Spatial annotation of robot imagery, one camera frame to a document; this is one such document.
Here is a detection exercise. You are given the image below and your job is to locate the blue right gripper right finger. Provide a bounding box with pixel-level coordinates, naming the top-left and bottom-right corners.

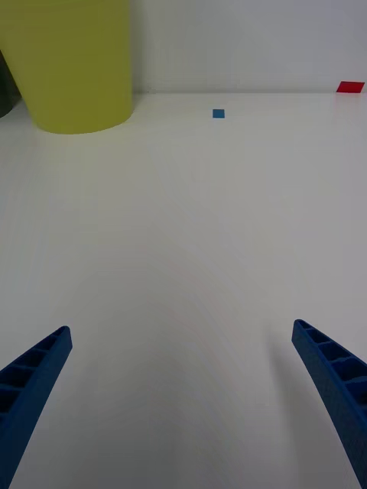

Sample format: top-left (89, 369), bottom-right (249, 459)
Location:
top-left (291, 319), bottom-right (367, 489)

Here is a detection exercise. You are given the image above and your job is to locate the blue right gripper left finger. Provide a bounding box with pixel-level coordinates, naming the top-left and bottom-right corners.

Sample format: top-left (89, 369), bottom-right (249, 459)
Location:
top-left (0, 325), bottom-right (73, 489)

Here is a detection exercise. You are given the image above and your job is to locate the grey plastic waste bin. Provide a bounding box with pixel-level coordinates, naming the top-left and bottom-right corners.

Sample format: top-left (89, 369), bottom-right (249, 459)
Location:
top-left (0, 50), bottom-right (22, 119)

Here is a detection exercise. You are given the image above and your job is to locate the yellow-green plastic waste bin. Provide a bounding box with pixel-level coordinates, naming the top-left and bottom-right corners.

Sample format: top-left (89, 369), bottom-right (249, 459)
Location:
top-left (0, 0), bottom-right (135, 135)

